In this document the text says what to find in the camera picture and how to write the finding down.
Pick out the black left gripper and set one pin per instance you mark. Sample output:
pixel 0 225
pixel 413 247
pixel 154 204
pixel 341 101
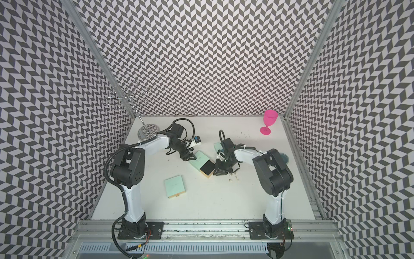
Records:
pixel 186 155

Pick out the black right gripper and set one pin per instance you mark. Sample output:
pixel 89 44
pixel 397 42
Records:
pixel 220 171

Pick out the mint green drawer jewelry box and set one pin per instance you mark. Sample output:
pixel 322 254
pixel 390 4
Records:
pixel 203 164

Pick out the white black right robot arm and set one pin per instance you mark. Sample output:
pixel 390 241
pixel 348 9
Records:
pixel 274 176

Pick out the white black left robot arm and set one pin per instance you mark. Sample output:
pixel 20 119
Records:
pixel 125 170

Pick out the small earrings pile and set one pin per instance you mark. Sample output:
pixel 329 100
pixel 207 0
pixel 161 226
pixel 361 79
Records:
pixel 233 177

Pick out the chrome jewelry tree stand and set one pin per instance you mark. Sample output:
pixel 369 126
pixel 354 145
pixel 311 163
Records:
pixel 136 96

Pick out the teal round cup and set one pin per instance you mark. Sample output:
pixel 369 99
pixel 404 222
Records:
pixel 285 158

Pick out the pink plastic wine glass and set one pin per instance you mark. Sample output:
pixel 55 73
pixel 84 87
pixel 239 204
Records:
pixel 270 117

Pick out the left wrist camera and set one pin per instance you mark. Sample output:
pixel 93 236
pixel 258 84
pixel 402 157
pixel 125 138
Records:
pixel 196 140

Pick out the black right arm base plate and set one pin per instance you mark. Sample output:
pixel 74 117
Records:
pixel 259 230

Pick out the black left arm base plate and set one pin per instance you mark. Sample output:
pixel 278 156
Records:
pixel 138 231

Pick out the aluminium front rail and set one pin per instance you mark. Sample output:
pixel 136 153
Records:
pixel 190 239

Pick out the aluminium corner post left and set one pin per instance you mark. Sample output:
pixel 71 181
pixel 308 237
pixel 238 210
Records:
pixel 73 13

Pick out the aluminium corner post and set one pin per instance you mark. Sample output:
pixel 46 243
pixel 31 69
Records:
pixel 316 51
pixel 73 13

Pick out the aluminium corner post right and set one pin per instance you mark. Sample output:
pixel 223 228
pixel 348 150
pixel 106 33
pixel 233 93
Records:
pixel 316 51

